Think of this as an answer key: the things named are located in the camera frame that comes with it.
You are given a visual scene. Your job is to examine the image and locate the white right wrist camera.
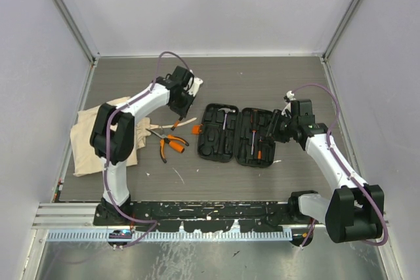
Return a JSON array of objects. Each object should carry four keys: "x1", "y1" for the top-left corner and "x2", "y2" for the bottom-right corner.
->
[{"x1": 283, "y1": 90, "x2": 295, "y2": 102}]

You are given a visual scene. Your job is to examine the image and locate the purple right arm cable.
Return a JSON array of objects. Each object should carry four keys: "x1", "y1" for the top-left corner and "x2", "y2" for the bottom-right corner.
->
[{"x1": 283, "y1": 83, "x2": 389, "y2": 250}]

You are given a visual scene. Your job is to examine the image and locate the orange small tool piece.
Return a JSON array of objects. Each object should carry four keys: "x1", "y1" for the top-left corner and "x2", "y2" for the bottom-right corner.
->
[{"x1": 192, "y1": 125, "x2": 202, "y2": 135}]

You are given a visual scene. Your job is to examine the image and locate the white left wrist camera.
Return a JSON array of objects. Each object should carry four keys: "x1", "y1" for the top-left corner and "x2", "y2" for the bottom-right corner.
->
[{"x1": 188, "y1": 77, "x2": 203, "y2": 96}]

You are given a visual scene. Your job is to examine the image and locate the black handled large screwdriver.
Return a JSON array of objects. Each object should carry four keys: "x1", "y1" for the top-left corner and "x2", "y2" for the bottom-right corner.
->
[{"x1": 251, "y1": 110, "x2": 258, "y2": 155}]

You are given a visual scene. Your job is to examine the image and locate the black plastic tool case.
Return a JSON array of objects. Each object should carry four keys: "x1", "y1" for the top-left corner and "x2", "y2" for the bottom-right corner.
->
[{"x1": 197, "y1": 103, "x2": 276, "y2": 168}]

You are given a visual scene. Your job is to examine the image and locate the orange black pliers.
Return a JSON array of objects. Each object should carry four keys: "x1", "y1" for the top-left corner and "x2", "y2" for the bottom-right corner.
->
[{"x1": 148, "y1": 129, "x2": 190, "y2": 163}]

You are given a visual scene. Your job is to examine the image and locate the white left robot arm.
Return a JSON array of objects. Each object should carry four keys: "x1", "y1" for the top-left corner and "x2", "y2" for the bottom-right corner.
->
[{"x1": 89, "y1": 66, "x2": 203, "y2": 225}]

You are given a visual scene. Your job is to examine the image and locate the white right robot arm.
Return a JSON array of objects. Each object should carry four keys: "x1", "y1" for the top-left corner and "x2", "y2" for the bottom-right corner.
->
[{"x1": 265, "y1": 100, "x2": 388, "y2": 246}]

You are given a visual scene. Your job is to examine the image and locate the orange black slim screwdriver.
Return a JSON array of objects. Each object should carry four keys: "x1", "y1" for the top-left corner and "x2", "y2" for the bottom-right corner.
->
[{"x1": 171, "y1": 117, "x2": 183, "y2": 130}]

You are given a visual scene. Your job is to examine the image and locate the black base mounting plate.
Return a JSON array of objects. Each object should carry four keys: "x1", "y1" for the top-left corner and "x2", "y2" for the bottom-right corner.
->
[{"x1": 93, "y1": 200, "x2": 312, "y2": 233}]

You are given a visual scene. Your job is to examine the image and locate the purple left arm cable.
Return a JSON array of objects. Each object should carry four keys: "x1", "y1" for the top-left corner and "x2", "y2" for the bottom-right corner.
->
[{"x1": 102, "y1": 50, "x2": 194, "y2": 250}]

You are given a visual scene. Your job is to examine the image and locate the white slotted cable duct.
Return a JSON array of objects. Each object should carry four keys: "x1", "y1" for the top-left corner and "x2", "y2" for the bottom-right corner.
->
[{"x1": 46, "y1": 228, "x2": 293, "y2": 243}]

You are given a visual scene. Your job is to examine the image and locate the small black orange screwdriver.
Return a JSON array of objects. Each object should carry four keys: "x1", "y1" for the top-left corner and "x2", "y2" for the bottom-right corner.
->
[{"x1": 257, "y1": 136, "x2": 263, "y2": 161}]

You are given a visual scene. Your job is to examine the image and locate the black handled claw hammer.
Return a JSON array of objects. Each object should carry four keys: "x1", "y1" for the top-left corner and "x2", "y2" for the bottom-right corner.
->
[{"x1": 219, "y1": 107, "x2": 238, "y2": 130}]

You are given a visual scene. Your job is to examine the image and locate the wooden flat stick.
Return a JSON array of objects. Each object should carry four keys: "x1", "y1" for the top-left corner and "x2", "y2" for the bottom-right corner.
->
[{"x1": 150, "y1": 117, "x2": 197, "y2": 130}]

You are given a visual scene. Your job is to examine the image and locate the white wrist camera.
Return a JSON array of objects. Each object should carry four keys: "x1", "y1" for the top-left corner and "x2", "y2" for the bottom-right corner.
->
[
  {"x1": 188, "y1": 77, "x2": 203, "y2": 96},
  {"x1": 283, "y1": 90, "x2": 295, "y2": 102}
]

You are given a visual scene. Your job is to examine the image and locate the beige cloth bag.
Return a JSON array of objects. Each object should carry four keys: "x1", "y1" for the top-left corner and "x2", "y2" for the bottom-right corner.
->
[{"x1": 70, "y1": 96, "x2": 161, "y2": 178}]

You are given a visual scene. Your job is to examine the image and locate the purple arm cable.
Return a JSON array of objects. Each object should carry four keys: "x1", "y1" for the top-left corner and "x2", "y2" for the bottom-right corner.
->
[
  {"x1": 283, "y1": 83, "x2": 389, "y2": 250},
  {"x1": 102, "y1": 50, "x2": 194, "y2": 250}
]

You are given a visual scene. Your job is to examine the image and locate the aluminium front rail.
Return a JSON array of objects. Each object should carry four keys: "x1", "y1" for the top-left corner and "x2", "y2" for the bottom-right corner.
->
[{"x1": 33, "y1": 203, "x2": 305, "y2": 229}]

